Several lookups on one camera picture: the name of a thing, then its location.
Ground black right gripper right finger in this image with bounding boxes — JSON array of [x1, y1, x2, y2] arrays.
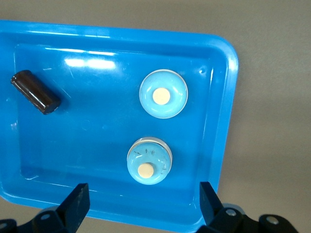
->
[[196, 181, 303, 233]]

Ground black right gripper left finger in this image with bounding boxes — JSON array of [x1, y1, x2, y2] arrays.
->
[[0, 183, 91, 233]]

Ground blue call bell black marks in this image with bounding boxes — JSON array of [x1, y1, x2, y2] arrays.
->
[[126, 137, 173, 186]]

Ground dark brown cylindrical capacitor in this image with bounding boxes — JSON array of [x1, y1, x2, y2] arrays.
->
[[10, 69, 62, 116]]

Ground plain blue call bell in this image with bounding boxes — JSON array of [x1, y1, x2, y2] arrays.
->
[[138, 69, 189, 119]]

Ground blue plastic tray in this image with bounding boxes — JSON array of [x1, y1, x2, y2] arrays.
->
[[0, 19, 239, 233]]

